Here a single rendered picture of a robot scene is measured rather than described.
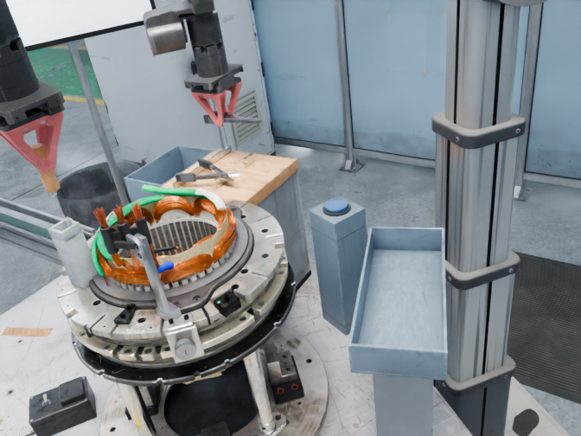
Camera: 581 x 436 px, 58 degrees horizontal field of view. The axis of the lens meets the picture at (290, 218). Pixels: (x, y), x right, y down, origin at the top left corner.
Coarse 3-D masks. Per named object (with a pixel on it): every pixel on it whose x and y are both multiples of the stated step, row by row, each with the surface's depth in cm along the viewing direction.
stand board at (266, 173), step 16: (224, 160) 108; (240, 160) 107; (256, 160) 106; (272, 160) 105; (288, 160) 104; (240, 176) 100; (256, 176) 99; (272, 176) 98; (288, 176) 102; (224, 192) 96; (240, 192) 95; (256, 192) 94
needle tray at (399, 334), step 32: (384, 256) 79; (416, 256) 78; (384, 288) 73; (416, 288) 72; (384, 320) 68; (416, 320) 67; (352, 352) 60; (384, 352) 59; (416, 352) 58; (384, 384) 72; (416, 384) 71; (384, 416) 76; (416, 416) 74
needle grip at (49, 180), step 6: (36, 144) 62; (42, 144) 62; (36, 150) 61; (42, 150) 62; (42, 156) 62; (36, 168) 63; (42, 174) 63; (48, 174) 63; (54, 174) 64; (42, 180) 64; (48, 180) 64; (54, 180) 64; (48, 186) 64; (54, 186) 64; (60, 186) 65
